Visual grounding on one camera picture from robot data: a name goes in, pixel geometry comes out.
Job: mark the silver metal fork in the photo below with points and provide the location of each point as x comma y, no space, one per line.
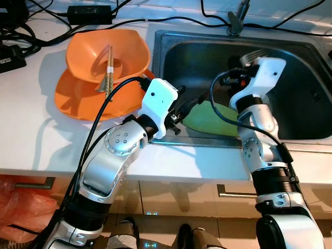
257,56

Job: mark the green plate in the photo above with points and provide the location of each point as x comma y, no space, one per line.
212,122

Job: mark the orange plastic bowl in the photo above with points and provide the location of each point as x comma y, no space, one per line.
124,46

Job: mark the patterned wooden chopstick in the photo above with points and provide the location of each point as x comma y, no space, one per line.
108,85
102,78

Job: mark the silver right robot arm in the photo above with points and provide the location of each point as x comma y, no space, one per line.
259,119

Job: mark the stainless steel sink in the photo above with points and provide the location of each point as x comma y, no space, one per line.
197,57

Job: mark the dark metal faucet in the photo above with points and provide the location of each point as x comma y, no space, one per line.
236,23

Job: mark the white cabinet drawer front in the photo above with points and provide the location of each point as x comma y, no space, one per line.
171,197

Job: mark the orange plastic plate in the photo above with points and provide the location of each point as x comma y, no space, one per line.
78,101

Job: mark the black power adapter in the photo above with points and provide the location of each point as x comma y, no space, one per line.
88,14

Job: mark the grey robot right foot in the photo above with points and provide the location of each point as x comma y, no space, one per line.
202,238

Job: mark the grey robot foot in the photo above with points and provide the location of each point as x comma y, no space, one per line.
202,238
124,233

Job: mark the grey robot left foot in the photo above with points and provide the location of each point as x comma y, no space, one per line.
124,233

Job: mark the red plastic bag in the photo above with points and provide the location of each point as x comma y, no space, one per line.
26,207

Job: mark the black electronics box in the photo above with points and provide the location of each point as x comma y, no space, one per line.
13,13

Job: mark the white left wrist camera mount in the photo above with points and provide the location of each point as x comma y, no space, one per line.
158,98

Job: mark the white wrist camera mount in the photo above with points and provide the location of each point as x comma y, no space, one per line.
270,78
158,98

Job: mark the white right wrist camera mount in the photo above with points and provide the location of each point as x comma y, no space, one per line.
270,78

